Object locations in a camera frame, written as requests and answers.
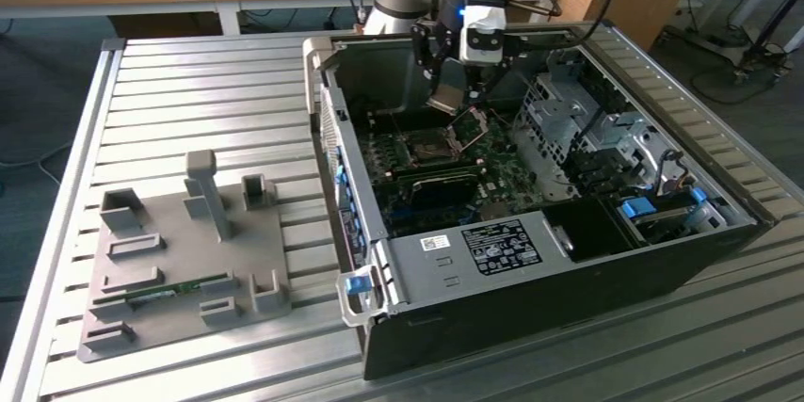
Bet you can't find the coloured wire bundle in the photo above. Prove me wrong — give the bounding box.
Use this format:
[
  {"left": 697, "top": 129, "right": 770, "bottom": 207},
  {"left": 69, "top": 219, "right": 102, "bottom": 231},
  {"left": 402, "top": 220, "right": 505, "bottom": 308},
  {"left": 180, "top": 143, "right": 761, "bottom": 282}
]
[{"left": 652, "top": 150, "right": 696, "bottom": 196}]

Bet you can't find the RAM slot row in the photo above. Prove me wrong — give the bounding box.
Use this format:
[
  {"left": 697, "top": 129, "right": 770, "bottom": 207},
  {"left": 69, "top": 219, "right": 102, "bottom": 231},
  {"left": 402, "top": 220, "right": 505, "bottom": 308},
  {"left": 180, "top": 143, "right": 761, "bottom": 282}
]
[{"left": 392, "top": 162, "right": 489, "bottom": 183}]

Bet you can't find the black open PC case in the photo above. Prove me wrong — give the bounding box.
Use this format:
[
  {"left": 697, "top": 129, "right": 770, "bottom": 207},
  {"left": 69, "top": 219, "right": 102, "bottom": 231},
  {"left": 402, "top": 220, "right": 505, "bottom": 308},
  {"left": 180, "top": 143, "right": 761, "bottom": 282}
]
[{"left": 300, "top": 20, "right": 804, "bottom": 382}]

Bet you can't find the blue disk carrier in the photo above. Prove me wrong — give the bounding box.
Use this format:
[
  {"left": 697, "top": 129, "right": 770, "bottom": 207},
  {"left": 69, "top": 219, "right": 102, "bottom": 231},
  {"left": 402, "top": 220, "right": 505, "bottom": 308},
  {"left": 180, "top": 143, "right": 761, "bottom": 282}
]
[{"left": 618, "top": 198, "right": 660, "bottom": 223}]

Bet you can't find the grey parts rack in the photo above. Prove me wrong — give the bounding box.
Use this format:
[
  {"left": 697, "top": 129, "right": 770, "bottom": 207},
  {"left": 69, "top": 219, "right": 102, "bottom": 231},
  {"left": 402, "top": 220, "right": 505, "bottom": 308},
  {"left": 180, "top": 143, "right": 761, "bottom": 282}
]
[{"left": 74, "top": 150, "right": 294, "bottom": 364}]

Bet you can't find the grey power supply unit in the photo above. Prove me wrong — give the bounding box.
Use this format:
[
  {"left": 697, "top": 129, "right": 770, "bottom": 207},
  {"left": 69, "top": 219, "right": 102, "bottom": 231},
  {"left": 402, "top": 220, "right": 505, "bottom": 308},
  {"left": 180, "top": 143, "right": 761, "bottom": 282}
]
[{"left": 376, "top": 211, "right": 576, "bottom": 314}]

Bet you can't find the grey wheeled equipment stand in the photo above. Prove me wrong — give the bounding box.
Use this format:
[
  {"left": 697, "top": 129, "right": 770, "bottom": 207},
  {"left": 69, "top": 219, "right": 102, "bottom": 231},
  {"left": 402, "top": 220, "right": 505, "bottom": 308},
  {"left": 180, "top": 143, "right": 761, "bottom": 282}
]
[{"left": 652, "top": 0, "right": 804, "bottom": 81}]

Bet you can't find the grey metal drive cage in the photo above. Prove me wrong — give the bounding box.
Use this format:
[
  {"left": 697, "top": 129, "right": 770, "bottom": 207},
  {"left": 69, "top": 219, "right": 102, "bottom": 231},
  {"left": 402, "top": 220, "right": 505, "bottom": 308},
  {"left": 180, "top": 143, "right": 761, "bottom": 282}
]
[{"left": 510, "top": 41, "right": 661, "bottom": 172}]

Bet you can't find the CPU square plate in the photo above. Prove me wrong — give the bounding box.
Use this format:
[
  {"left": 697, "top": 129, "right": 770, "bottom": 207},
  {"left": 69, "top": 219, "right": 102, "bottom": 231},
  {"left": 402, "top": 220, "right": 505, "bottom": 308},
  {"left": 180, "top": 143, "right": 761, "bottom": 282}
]
[{"left": 424, "top": 57, "right": 466, "bottom": 115}]

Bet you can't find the black expansion card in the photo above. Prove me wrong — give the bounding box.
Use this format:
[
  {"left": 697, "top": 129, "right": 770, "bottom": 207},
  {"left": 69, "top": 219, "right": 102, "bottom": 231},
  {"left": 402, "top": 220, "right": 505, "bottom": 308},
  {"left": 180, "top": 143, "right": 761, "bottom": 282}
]
[{"left": 406, "top": 174, "right": 482, "bottom": 210}]

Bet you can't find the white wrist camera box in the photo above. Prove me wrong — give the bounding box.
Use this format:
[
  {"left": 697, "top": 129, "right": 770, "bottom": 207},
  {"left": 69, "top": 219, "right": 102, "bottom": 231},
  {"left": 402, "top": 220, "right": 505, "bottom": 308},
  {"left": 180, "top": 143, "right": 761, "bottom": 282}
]
[{"left": 458, "top": 5, "right": 508, "bottom": 66}]

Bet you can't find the CPU socket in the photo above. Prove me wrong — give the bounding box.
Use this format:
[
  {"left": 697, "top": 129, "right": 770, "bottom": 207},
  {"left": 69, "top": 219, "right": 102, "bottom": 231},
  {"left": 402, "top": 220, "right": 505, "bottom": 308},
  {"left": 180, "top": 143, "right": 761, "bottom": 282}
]
[{"left": 396, "top": 127, "right": 466, "bottom": 166}]

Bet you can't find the green motherboard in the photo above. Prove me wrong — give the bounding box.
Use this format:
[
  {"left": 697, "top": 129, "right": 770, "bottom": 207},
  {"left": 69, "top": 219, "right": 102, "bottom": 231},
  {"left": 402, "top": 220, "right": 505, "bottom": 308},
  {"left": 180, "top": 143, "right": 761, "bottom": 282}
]
[{"left": 354, "top": 107, "right": 566, "bottom": 238}]

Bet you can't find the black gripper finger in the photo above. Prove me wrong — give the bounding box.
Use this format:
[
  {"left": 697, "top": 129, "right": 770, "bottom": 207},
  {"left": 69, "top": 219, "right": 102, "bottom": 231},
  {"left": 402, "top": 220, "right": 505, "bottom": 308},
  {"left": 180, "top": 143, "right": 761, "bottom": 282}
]
[
  {"left": 466, "top": 37, "right": 522, "bottom": 105},
  {"left": 410, "top": 20, "right": 445, "bottom": 88}
]

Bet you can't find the green RAM stick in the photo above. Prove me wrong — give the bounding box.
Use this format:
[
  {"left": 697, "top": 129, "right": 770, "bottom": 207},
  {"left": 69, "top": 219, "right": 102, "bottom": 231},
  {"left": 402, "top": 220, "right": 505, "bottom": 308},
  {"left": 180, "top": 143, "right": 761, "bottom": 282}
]
[{"left": 121, "top": 279, "right": 206, "bottom": 304}]

